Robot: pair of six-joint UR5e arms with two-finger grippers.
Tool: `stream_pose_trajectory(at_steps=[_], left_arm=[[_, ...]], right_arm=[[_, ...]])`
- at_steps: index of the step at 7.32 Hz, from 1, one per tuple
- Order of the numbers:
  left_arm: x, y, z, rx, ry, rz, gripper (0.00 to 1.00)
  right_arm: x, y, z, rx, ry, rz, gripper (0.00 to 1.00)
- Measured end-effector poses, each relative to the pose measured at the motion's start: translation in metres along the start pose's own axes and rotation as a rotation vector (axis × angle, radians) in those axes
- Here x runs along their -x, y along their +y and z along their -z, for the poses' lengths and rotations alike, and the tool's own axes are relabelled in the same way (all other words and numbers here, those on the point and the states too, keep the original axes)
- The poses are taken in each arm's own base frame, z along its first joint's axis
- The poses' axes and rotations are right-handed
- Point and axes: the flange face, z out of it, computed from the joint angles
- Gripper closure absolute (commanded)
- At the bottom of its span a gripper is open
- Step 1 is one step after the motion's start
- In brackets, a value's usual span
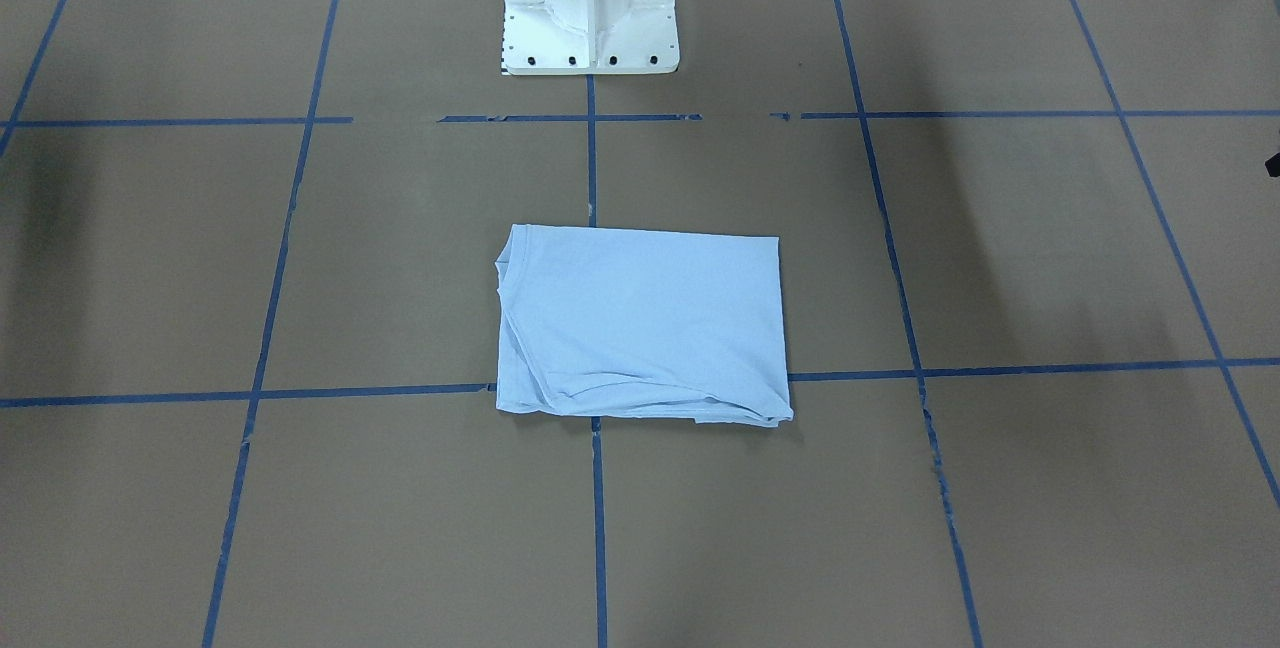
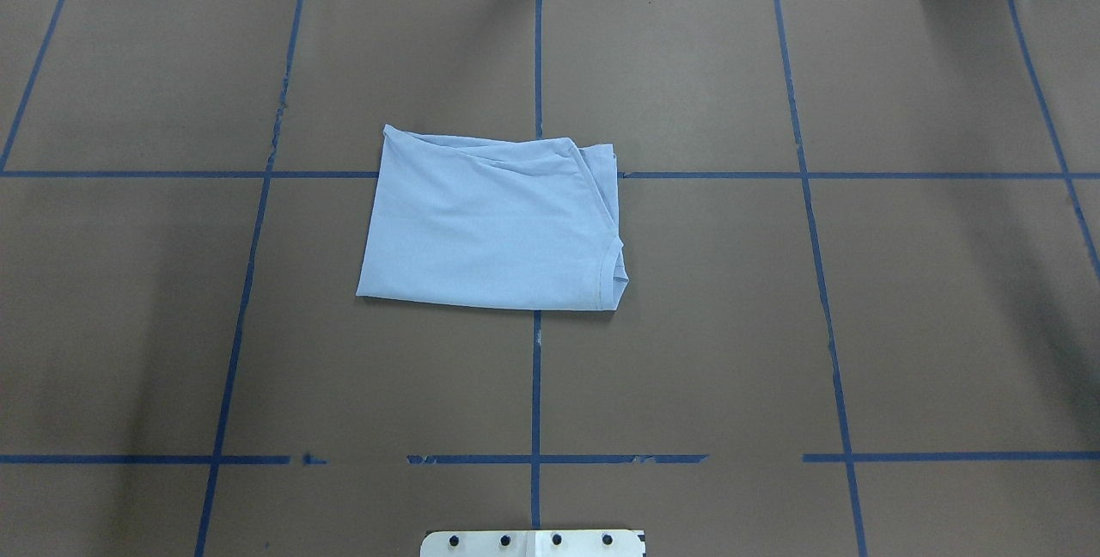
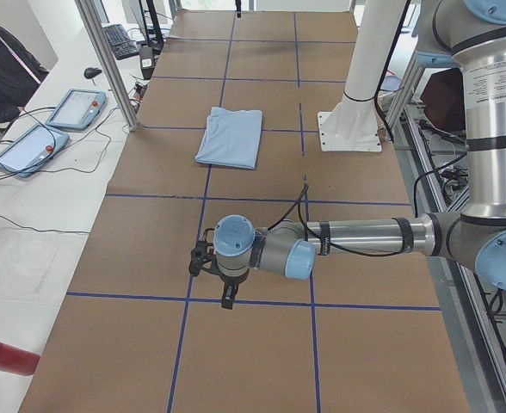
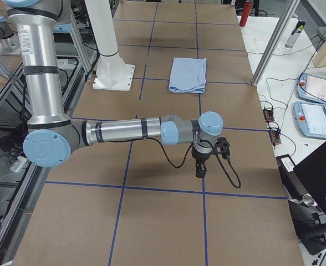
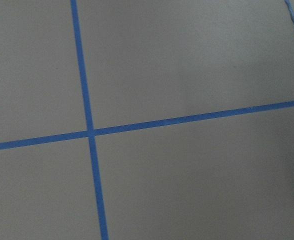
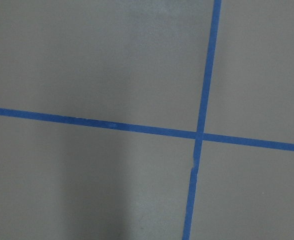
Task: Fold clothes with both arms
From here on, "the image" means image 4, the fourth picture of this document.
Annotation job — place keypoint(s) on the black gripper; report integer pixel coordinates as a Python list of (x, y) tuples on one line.
[(200, 159)]

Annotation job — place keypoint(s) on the light blue t-shirt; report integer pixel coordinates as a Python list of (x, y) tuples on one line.
[(188, 75)]

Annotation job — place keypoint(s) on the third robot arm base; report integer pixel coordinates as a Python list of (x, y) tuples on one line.
[(9, 41)]

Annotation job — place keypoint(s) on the small electronics board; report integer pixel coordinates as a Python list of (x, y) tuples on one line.
[(272, 127)]

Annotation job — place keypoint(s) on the near teach pendant tablet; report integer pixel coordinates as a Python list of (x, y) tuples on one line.
[(311, 119)]

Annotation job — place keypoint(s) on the teach pendant tablet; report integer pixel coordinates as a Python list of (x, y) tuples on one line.
[(311, 119), (312, 88)]

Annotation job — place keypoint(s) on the far teach pendant tablet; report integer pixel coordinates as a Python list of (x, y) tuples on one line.
[(312, 88)]

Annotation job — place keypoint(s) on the red cylinder bottle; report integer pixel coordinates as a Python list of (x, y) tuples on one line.
[(246, 12)]

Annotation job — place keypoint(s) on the clear water bottle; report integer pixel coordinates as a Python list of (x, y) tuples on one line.
[(299, 27)]

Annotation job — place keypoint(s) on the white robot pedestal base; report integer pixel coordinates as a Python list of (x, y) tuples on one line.
[(112, 72)]

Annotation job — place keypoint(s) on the aluminium frame rack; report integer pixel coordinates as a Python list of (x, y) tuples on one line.
[(19, 178)]

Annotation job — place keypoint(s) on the aluminium frame post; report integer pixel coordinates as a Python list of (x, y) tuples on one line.
[(274, 40)]

